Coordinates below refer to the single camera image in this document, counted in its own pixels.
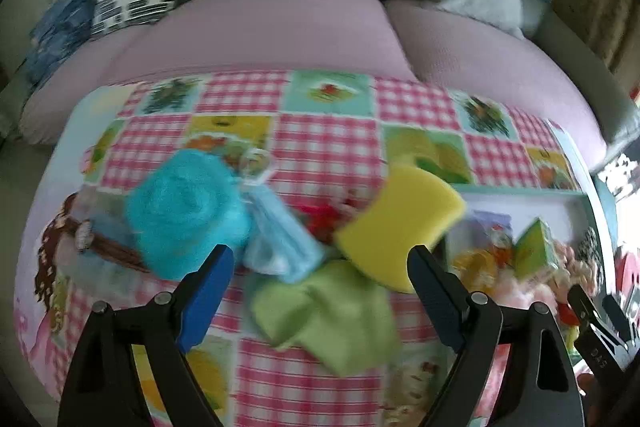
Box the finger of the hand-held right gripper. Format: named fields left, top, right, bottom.
left=602, top=294, right=635, bottom=339
left=567, top=284, right=598, bottom=333

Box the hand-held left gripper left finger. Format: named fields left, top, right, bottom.
left=57, top=244, right=236, bottom=427

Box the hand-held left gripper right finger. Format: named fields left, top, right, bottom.
left=407, top=245, right=585, bottom=427

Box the blue fluffy towel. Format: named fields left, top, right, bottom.
left=125, top=149, right=253, bottom=282

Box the yellow sponge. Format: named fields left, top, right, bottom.
left=334, top=164, right=468, bottom=295

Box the green cloth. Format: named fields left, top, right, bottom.
left=249, top=259, right=403, bottom=378

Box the clear plastic box brown label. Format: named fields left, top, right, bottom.
left=62, top=184, right=156, bottom=275

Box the red soft item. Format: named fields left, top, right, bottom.
left=299, top=192, right=358, bottom=245
left=557, top=299, right=581, bottom=325

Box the pink floral cloth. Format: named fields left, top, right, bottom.
left=495, top=239, right=593, bottom=313

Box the green packet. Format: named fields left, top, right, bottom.
left=514, top=217, right=561, bottom=282

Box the light blue cloth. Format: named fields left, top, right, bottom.
left=240, top=184, right=328, bottom=285

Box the black white spotted cloth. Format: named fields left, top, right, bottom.
left=597, top=152, right=640, bottom=198

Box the printed checkered blanket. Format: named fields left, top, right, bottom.
left=12, top=69, right=618, bottom=427

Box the grey sofa with purple cover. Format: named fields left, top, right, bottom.
left=0, top=0, right=640, bottom=172

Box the blue cloth pile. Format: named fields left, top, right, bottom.
left=25, top=0, right=96, bottom=82

